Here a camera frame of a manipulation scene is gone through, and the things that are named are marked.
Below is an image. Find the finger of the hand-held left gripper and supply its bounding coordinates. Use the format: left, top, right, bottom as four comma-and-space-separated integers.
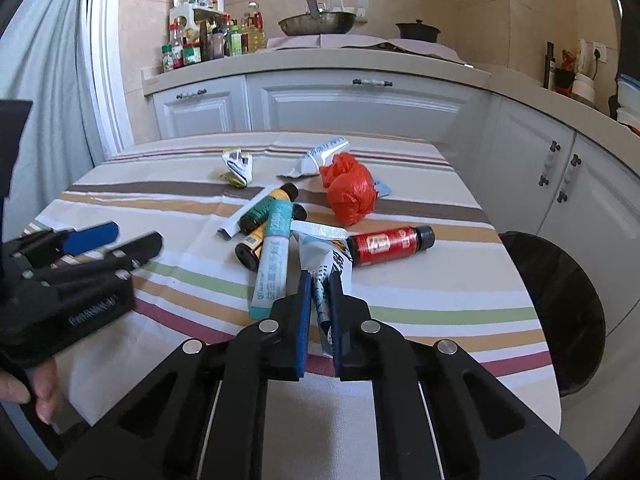
14, 221, 120, 267
29, 232, 165, 294

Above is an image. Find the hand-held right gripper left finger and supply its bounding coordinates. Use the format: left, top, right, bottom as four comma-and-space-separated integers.
55, 270, 313, 480

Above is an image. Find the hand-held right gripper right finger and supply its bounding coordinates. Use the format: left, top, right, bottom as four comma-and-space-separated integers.
327, 276, 587, 480

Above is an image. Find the gripped white toothpaste tube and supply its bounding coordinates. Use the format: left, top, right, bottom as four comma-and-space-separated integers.
290, 220, 356, 358

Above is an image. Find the yellow bottle with black cap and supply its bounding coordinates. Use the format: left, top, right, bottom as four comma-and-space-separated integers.
235, 203, 307, 270

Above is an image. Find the white green wrapper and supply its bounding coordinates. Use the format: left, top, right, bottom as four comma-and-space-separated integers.
220, 147, 253, 188

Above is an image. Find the red plastic bag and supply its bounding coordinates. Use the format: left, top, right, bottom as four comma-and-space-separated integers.
319, 152, 377, 226

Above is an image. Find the black trash bin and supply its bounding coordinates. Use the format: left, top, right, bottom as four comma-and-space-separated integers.
497, 230, 607, 398

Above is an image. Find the person's left hand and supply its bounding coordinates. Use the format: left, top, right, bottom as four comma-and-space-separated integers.
0, 356, 63, 426

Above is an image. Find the striped tablecloth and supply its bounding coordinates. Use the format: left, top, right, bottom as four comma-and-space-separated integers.
10, 130, 563, 441

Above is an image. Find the red bottle with black cap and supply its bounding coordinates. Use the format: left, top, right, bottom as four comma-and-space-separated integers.
346, 225, 436, 268

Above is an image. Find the green bottle with black cap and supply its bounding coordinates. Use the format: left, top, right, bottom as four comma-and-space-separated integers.
239, 183, 299, 234

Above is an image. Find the narrow white cabinet door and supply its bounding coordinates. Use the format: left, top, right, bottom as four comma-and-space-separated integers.
150, 77, 251, 138

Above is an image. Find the crumpled white toothpaste tube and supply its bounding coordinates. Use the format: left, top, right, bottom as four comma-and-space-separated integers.
277, 137, 351, 181

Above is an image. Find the light blue curtain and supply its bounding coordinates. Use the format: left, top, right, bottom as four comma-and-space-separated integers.
0, 0, 126, 171

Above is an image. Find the group of condiment bottles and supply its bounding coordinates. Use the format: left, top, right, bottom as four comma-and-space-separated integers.
160, 0, 268, 73

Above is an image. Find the wide white cabinet door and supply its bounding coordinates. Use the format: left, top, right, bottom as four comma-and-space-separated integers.
245, 72, 481, 146

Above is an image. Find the white shelf rack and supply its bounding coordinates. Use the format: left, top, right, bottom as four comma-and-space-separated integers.
169, 6, 223, 27

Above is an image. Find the beige kitchen countertop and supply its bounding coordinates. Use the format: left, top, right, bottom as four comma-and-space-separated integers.
142, 35, 640, 196

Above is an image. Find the white corner cabinet door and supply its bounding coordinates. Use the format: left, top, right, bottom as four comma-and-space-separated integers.
492, 95, 581, 231
537, 135, 640, 336

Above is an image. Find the dark metal wok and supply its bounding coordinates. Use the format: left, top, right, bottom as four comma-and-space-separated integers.
277, 0, 358, 37

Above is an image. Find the pale stove cover cloth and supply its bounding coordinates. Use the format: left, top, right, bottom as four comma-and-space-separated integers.
265, 34, 473, 66

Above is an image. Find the black lidded pot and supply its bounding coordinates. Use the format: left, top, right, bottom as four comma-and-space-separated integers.
395, 19, 442, 42

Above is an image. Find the dark glass oil bottle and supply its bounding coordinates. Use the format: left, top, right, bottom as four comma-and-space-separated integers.
542, 41, 557, 91

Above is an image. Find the white jar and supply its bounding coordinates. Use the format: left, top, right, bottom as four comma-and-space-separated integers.
571, 74, 596, 106

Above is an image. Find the flat white plastic container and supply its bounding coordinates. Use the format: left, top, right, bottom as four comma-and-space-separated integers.
616, 107, 640, 136

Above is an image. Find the white yellow packet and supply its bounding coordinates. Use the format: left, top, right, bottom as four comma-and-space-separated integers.
577, 37, 593, 76

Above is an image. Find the large white plastic container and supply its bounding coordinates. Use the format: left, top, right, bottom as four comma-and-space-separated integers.
617, 74, 640, 111

